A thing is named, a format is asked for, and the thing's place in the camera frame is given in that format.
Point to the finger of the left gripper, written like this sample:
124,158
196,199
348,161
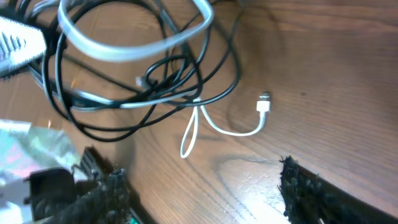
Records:
20,45

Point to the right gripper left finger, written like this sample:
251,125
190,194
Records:
64,201

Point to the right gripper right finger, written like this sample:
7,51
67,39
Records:
308,198

